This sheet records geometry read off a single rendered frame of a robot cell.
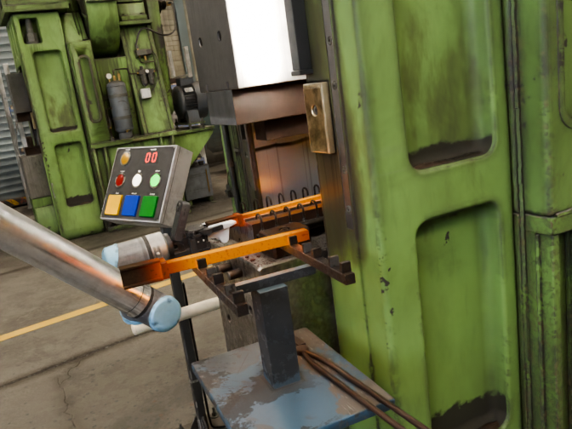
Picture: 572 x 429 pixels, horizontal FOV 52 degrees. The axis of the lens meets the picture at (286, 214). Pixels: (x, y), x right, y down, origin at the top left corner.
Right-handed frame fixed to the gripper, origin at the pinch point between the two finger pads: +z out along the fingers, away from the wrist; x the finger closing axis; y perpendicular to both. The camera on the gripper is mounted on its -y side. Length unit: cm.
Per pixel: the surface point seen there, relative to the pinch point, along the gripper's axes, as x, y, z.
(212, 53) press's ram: -2.2, -46.5, 5.2
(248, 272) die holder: 14.4, 11.6, -3.0
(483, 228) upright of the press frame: 42, 10, 54
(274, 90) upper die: 7.1, -33.8, 17.5
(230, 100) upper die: 5.5, -33.6, 4.8
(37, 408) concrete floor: -129, 98, -70
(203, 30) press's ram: -7, -53, 5
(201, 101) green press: -513, -10, 168
